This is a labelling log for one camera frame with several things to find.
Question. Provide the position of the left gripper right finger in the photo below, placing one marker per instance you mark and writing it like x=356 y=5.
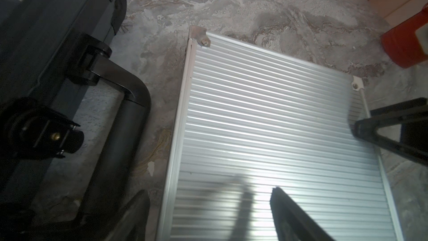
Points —
x=291 y=222

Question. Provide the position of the silver aluminium poker case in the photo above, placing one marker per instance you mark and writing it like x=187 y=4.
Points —
x=249 y=120

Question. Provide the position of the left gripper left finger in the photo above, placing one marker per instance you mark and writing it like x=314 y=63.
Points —
x=128 y=224

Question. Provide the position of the red pencil cup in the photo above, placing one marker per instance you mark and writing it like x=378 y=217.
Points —
x=407 y=43

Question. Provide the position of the dark grey poker case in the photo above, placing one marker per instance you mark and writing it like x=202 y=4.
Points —
x=52 y=51

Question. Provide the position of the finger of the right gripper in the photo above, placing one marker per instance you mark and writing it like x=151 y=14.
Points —
x=411 y=116

